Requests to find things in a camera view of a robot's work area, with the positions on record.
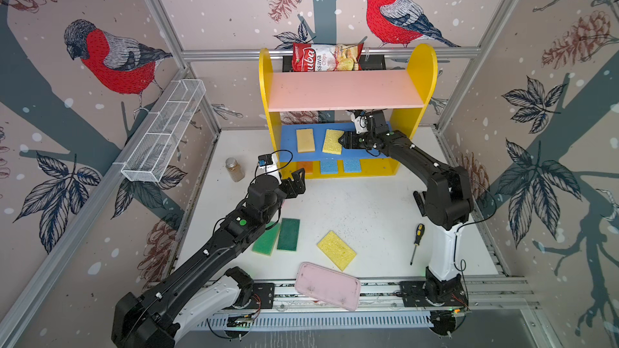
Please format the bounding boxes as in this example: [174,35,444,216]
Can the orange rectangular sponge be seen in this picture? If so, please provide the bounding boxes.
[297,161,314,175]

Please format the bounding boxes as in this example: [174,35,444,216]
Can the blue cellulose sponge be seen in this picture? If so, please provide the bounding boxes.
[320,159,339,175]
[343,159,362,173]

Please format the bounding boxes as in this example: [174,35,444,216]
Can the yellow sponge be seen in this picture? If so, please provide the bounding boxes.
[322,129,344,156]
[317,231,357,272]

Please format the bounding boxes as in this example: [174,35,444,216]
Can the beige orange-backed sponge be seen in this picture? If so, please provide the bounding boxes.
[296,129,315,153]

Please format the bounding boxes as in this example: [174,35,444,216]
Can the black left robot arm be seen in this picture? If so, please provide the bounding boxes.
[111,169,306,347]

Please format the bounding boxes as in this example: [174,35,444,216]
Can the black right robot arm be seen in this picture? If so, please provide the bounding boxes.
[339,110,474,305]

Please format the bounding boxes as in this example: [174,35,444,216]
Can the yellow shelf pink blue boards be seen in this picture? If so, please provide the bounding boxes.
[259,44,438,179]

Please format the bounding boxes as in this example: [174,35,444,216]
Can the glass spice jar silver lid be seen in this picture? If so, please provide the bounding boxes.
[225,157,245,182]

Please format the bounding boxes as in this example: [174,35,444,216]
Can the dark green scouring sponge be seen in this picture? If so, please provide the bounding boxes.
[277,218,301,251]

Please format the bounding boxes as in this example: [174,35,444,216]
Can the light green sponge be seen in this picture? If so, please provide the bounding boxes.
[251,224,280,256]

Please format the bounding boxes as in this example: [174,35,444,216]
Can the black yellow screwdriver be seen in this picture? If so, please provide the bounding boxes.
[409,223,426,266]

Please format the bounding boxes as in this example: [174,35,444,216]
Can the pink plastic tray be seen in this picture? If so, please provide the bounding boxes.
[294,263,361,312]

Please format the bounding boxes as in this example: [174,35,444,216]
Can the red chips bag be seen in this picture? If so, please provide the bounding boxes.
[292,43,364,72]

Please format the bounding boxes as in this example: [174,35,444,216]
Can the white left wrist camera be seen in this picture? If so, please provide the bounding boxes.
[256,152,280,181]

